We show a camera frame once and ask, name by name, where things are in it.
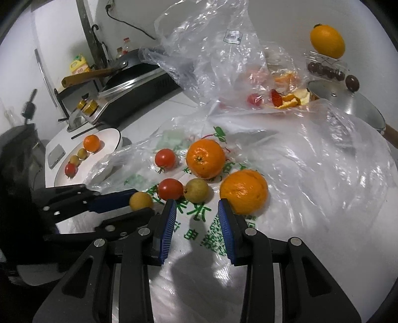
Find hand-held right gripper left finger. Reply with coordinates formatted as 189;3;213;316
33;199;178;323

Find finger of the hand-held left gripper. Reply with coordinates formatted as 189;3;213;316
33;184;138;223
44;207;155;246

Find orange mandarin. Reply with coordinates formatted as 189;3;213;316
219;169;268;216
83;134;101;153
186;139;226;180

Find white plate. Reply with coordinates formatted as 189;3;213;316
53;128;123;188

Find black pan wooden handle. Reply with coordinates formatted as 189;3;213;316
61;48;165;89

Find orange peel piece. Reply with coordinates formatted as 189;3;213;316
274;88;311;110
274;71;300;86

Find grey vertical pipe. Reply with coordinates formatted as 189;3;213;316
75;0;108;67

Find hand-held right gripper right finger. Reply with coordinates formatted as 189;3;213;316
218;199;363;323

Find clear plastic bag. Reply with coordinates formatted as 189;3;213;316
138;0;311;106

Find hook-handled umbrella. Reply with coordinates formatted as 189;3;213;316
90;24;109;67

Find black chopstick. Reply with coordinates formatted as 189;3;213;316
71;122;103;140

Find yellow detergent bottle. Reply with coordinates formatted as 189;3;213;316
69;54;89;75

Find black hairbrush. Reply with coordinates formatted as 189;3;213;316
21;89;38;119

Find long metal handle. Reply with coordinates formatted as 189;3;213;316
34;48;58;108

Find wooden pot handle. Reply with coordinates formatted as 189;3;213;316
382;122;398;145

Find black cooker power cable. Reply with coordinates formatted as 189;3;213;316
107;9;157;41

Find grey smartphone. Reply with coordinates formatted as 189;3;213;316
47;144;66;170

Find printed plastic bag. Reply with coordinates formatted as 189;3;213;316
85;99;398;323

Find clear plastic punnet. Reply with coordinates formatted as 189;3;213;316
304;51;348;82

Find glass pot lid brown knob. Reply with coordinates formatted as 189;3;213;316
306;75;388;131

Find black shelf rack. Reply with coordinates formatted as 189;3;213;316
53;79;100;123

